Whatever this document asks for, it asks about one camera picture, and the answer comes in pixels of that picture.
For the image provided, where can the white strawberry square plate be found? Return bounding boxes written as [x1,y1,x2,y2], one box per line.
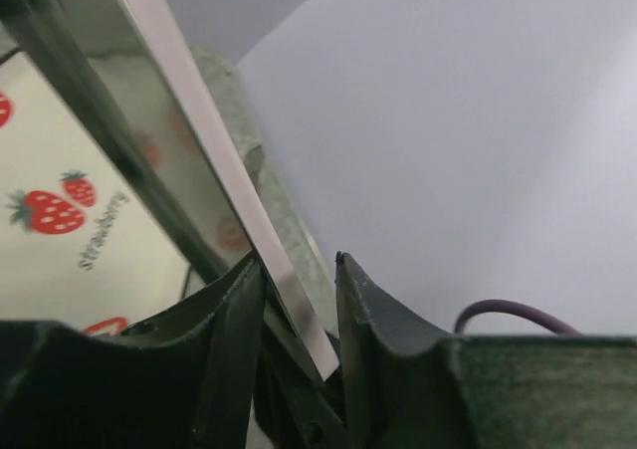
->
[1,51,190,335]

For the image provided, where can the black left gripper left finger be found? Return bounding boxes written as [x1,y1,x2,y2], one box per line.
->
[1,257,263,448]

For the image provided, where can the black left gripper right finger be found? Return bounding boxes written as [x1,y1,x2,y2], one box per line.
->
[335,253,636,448]

